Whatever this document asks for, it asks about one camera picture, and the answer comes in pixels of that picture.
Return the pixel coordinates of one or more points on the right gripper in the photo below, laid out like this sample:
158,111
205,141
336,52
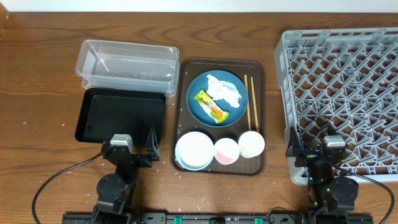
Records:
308,156

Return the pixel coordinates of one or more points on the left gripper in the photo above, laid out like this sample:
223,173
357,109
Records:
154,152

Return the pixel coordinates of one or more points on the light blue rice bowl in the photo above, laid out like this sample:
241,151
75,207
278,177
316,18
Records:
194,151

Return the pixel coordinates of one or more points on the white green cup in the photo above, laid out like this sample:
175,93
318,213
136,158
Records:
251,144

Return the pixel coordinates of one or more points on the wooden chopstick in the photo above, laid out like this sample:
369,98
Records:
248,107
254,104

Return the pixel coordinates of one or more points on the pink white cup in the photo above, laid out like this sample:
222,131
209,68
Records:
226,151

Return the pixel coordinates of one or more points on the yellow green snack wrapper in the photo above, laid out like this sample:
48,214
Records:
210,107

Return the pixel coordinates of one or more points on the white tissue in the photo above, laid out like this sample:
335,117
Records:
223,90

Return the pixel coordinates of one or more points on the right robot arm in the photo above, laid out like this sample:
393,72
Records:
333,196

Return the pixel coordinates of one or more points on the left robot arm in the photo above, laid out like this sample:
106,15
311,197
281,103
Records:
115,190

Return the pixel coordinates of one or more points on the black waste tray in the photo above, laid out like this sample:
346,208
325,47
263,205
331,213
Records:
106,112

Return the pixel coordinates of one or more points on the grey dishwasher rack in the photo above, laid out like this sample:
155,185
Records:
345,78

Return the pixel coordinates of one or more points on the brown serving tray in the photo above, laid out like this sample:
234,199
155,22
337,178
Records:
185,122

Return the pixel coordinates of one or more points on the clear plastic bin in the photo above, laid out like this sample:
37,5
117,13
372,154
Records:
128,66

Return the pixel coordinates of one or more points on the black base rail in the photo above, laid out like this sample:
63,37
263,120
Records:
162,218

